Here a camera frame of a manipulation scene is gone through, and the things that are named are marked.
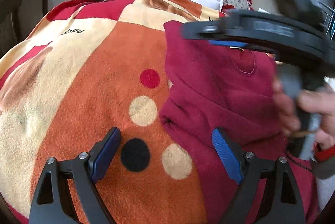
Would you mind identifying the orange red cream blanket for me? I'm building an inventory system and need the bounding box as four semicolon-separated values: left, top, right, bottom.
1;0;222;223

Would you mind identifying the metal railing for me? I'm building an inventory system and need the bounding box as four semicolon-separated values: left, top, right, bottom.
312;0;334;41

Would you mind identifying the maroon fleece garment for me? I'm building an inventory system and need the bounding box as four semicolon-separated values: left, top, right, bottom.
159;20;320;224

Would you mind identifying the right forearm grey sleeve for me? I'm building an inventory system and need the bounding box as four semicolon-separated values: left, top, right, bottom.
311;146;334;210

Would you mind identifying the person's right hand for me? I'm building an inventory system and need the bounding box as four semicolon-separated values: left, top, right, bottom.
273;77;334;150

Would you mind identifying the dark wooden side table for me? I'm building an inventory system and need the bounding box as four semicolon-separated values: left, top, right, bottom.
1;0;48;56

